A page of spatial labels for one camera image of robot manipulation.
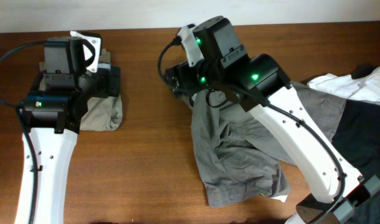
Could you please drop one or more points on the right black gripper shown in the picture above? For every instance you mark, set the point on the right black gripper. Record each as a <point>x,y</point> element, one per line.
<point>176,72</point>

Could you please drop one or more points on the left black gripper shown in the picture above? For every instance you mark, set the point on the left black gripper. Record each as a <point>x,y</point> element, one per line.
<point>106,82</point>

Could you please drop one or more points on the beige shorts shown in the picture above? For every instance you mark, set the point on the beige shorts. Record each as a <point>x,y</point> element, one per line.
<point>103,113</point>

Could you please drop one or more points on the grey cargo shorts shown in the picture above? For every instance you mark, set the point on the grey cargo shorts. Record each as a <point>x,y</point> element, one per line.
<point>236,156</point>

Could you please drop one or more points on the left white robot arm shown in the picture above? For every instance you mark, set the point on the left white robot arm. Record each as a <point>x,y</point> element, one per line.
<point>50,116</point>

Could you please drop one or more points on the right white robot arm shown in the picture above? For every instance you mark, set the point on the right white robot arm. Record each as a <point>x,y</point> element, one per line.
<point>216,60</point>

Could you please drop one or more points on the black garment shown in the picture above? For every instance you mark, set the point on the black garment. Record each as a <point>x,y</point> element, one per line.
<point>358,140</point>

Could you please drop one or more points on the white shirt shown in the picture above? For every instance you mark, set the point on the white shirt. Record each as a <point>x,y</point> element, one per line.
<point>360,89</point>

